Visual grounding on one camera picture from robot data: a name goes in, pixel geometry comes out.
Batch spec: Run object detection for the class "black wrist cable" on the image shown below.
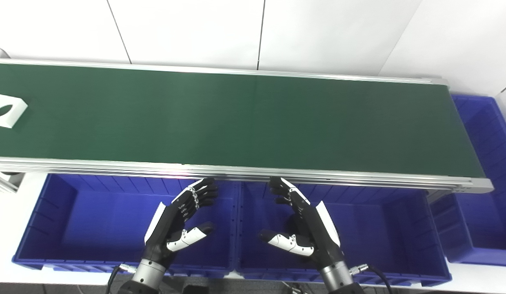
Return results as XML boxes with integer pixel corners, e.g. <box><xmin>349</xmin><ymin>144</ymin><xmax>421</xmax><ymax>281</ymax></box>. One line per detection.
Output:
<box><xmin>349</xmin><ymin>264</ymin><xmax>394</xmax><ymax>294</ymax></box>
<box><xmin>105</xmin><ymin>264</ymin><xmax>137</xmax><ymax>294</ymax></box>

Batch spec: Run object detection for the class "blue plastic bin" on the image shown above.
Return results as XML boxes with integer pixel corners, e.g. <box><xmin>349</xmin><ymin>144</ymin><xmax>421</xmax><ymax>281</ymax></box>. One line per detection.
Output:
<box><xmin>431</xmin><ymin>95</ymin><xmax>506</xmax><ymax>268</ymax></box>
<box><xmin>12</xmin><ymin>174</ymin><xmax>239</xmax><ymax>279</ymax></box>
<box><xmin>235</xmin><ymin>180</ymin><xmax>453</xmax><ymax>287</ymax></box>

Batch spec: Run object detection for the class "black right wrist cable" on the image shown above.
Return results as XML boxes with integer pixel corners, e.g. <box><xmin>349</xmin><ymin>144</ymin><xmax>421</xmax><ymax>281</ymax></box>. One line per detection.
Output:
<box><xmin>349</xmin><ymin>264</ymin><xmax>394</xmax><ymax>294</ymax></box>

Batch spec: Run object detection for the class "green conveyor belt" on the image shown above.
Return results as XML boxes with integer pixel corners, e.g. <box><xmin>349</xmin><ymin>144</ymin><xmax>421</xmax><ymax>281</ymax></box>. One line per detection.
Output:
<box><xmin>0</xmin><ymin>58</ymin><xmax>494</xmax><ymax>194</ymax></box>

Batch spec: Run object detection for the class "aluminium conveyor support leg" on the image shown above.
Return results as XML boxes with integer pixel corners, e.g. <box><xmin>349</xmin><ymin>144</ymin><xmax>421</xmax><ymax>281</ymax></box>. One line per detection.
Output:
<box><xmin>0</xmin><ymin>171</ymin><xmax>26</xmax><ymax>193</ymax></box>

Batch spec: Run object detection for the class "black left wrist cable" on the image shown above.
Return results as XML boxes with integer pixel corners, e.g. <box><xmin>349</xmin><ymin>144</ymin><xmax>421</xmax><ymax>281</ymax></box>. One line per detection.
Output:
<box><xmin>105</xmin><ymin>264</ymin><xmax>137</xmax><ymax>294</ymax></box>

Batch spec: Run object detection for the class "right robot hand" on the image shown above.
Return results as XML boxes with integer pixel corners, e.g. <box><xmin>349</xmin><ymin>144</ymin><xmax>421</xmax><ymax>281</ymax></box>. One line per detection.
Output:
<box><xmin>258</xmin><ymin>176</ymin><xmax>344</xmax><ymax>270</ymax></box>

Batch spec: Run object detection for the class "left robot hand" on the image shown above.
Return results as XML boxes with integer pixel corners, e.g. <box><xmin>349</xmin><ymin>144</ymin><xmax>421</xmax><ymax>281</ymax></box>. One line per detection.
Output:
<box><xmin>142</xmin><ymin>177</ymin><xmax>220</xmax><ymax>267</ymax></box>

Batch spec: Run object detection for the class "white square part with hole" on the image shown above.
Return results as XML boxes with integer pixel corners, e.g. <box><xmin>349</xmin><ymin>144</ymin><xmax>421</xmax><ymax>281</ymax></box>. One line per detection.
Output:
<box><xmin>0</xmin><ymin>94</ymin><xmax>28</xmax><ymax>129</ymax></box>

